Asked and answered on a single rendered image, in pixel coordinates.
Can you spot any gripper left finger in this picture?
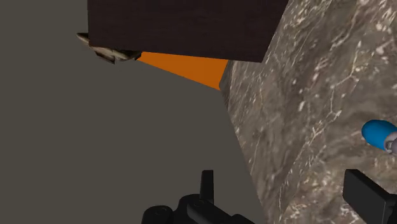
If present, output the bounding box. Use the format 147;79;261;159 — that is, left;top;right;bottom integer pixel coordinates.
141;169;255;224

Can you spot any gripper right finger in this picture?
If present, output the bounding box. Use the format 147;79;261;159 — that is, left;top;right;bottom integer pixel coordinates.
342;169;397;224

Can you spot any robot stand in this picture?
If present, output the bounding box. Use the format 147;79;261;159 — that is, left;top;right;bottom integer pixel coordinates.
87;0;290;64

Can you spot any pale mottled object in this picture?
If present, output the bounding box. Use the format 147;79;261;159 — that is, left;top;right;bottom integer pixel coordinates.
76;32;143;65

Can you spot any blue handled tool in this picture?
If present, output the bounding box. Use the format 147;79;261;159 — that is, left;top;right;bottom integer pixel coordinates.
361;119;397;156

